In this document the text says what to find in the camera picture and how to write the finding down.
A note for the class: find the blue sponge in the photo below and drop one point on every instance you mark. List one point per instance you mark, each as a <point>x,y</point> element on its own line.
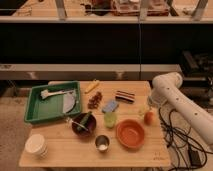
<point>110,106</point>

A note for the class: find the green plastic cup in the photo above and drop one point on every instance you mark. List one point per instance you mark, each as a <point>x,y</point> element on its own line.
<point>110,119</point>

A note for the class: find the orange bowl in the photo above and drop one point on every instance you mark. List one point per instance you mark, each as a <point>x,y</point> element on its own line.
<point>130,133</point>

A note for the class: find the dark brown bowl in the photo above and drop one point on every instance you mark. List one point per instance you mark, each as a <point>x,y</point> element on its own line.
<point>90,125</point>

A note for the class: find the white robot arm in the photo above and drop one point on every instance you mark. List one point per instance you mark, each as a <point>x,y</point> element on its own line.
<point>166,89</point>

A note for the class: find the green plastic tray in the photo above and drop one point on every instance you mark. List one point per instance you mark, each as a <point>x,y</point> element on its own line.
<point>40,110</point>

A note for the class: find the black box on shelf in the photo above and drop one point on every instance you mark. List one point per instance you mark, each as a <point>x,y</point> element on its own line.
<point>196,65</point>

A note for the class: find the green vegetable piece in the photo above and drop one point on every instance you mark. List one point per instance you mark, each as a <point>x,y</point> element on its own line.
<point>84,120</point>

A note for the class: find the small metal cup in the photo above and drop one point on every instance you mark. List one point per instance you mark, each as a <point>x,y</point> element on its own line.
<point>102,143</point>

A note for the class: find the orange apple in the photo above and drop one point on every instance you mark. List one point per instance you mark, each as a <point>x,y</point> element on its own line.
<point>149,118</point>

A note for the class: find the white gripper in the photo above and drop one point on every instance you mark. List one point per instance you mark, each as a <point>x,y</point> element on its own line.
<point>154,100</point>

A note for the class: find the metal spoon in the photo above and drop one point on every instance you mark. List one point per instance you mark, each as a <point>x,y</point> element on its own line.
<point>69,120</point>

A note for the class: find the striped black red block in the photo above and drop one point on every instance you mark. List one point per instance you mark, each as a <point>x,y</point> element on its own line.
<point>125,96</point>

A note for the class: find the grey plate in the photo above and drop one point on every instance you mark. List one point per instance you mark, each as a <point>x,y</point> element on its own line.
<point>69,101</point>

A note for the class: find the brown grape bunch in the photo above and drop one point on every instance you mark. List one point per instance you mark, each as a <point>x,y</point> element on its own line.
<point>95,100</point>

